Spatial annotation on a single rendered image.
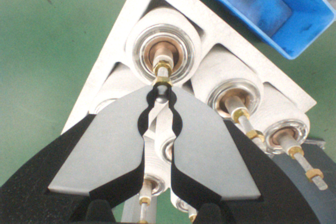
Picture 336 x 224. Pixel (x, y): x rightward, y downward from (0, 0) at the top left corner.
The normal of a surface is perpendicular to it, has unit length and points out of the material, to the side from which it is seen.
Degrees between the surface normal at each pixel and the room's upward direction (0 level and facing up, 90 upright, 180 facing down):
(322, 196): 90
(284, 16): 0
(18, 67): 0
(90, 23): 0
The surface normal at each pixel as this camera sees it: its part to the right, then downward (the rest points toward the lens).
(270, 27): 0.00, 0.51
